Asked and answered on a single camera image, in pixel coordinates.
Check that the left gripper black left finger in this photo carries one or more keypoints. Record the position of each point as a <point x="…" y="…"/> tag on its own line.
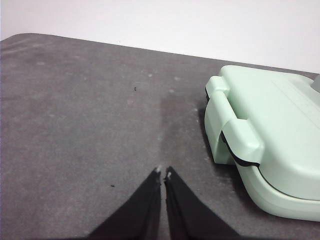
<point x="140" y="215"/>

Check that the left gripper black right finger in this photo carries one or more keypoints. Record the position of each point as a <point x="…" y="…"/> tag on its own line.
<point x="190" y="217"/>

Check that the mint green breakfast maker base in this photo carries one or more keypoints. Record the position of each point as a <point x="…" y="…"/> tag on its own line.
<point x="287" y="207"/>

